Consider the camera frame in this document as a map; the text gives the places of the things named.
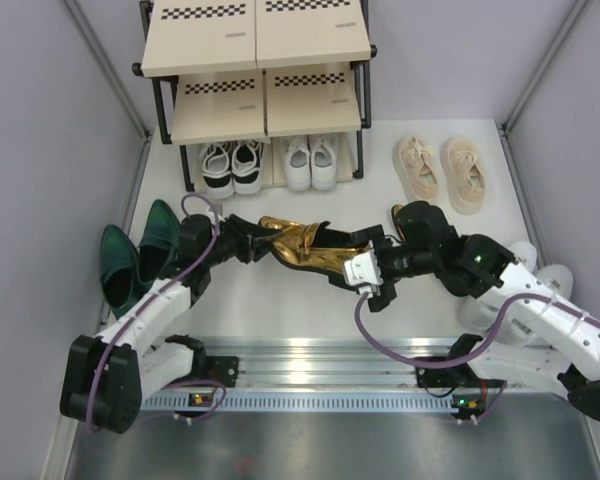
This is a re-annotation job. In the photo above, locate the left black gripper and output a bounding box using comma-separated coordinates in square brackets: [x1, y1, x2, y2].
[201, 213, 282, 268]

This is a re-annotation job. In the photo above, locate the white chunky sneaker left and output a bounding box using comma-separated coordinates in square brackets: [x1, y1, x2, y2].
[458, 297, 499, 334]

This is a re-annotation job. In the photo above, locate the beige black-framed shoe shelf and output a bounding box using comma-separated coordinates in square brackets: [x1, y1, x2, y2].
[131, 0, 381, 194]

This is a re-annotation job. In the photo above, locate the perforated grey cable duct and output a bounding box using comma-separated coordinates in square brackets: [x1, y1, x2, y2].
[141, 390, 487, 414]

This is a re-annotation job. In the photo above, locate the black white sneaker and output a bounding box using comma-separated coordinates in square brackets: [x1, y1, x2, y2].
[231, 140, 264, 195]
[199, 142, 234, 200]

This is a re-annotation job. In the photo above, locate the white chunky sneaker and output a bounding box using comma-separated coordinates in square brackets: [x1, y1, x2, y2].
[508, 240, 574, 300]
[458, 297, 499, 334]

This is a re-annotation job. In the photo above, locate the beige sneaker right one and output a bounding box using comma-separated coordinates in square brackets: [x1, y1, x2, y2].
[440, 137, 486, 215]

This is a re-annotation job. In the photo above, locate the beige sneaker left one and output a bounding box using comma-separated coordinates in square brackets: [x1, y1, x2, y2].
[393, 135, 440, 203]

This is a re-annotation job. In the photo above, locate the beige sneaker one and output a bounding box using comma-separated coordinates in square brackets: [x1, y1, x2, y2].
[393, 135, 440, 203]
[440, 137, 486, 215]

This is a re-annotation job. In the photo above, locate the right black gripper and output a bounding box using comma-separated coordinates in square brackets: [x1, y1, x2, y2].
[345, 226, 438, 313]

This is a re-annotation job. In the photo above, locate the white sneaker one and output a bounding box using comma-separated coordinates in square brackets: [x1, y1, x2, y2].
[309, 134, 339, 191]
[279, 136, 311, 192]

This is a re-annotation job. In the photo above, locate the gold loafer one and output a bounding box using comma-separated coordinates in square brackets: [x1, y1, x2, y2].
[258, 216, 369, 290]
[390, 204, 406, 242]

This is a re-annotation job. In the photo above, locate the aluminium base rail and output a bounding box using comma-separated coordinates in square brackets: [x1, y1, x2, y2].
[62, 335, 600, 394]

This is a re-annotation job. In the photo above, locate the green pointed shoe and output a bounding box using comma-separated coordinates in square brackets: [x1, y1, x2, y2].
[99, 225, 137, 318]
[138, 199, 180, 291]

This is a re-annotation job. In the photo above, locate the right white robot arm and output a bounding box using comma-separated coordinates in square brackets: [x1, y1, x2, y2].
[342, 201, 600, 422]

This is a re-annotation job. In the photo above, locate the white chunky sneaker right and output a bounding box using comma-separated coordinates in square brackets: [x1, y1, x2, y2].
[508, 240, 574, 300]

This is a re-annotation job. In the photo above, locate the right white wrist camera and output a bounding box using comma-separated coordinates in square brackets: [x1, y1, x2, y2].
[342, 250, 383, 296]

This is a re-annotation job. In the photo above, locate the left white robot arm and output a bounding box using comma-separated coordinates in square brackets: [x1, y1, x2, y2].
[59, 214, 279, 434]

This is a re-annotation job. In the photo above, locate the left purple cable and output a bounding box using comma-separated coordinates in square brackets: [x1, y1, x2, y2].
[84, 193, 227, 434]

